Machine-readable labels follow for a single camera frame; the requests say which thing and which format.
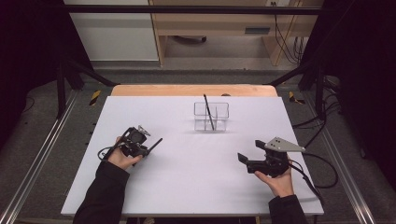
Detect yellow black tape strip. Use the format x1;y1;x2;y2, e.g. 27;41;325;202
89;90;103;106
288;91;306;105

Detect black horizontal frame bar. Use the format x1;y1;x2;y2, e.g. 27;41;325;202
62;5;326;16

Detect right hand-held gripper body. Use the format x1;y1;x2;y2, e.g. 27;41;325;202
246;136;306;179

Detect white cabinet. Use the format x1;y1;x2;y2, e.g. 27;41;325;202
63;0;160;63

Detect black floor cables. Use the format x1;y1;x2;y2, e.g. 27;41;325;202
292;76;344;150

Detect white board sheet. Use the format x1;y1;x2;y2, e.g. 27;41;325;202
60;95;325;217

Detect black curtain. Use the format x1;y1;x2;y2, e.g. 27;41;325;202
300;0;396;190
0;0;92;150

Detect person's right hand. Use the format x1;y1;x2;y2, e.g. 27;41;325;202
254;160;295;199

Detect right hand-held gripper cable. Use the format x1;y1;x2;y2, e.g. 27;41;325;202
288;151;339;204

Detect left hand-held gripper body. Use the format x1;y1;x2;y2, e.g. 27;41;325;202
117;124;152;159

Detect person's left hand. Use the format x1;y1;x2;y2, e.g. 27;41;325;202
106;135;144;171

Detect hand-held gripper cable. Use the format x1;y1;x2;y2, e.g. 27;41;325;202
288;151;339;204
97;127;132;162

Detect aluminium rail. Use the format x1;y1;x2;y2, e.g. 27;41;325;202
302;92;377;224
0;90;79;224

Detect clear acrylic organizer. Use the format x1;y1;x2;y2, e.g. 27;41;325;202
193;101;231;133

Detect left hand-held gripper cable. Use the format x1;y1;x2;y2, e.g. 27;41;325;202
97;127;132;162

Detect black metal stand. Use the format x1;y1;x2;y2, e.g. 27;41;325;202
266;57;328;120
55;58;120;119

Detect black cables under desk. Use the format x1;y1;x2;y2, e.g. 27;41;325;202
270;1;307;65

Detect wooden desk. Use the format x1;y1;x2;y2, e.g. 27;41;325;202
148;0;323;67

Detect black pen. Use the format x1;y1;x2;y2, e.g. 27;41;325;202
147;137;163;156

